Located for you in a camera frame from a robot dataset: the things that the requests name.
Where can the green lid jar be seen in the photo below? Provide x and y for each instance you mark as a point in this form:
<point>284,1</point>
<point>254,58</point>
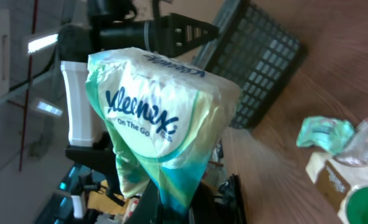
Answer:
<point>357,207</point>

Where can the white ceiling light fixture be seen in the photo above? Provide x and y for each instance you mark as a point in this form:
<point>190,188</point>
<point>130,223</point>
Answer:
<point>37,42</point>

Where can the teal wet wipes pack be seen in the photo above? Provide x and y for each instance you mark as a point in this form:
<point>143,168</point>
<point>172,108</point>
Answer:
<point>330,134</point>

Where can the grey plastic mesh basket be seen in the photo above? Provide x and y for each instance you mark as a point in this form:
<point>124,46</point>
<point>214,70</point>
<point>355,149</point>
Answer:
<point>254,51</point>

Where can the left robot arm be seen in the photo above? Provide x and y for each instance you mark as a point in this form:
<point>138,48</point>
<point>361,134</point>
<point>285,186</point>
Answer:
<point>111,28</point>

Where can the beige brown snack bag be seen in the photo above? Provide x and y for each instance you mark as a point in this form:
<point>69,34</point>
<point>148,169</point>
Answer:
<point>338,177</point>

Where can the small teal tissue pack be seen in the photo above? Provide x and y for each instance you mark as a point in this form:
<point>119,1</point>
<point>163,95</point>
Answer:
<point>164,117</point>

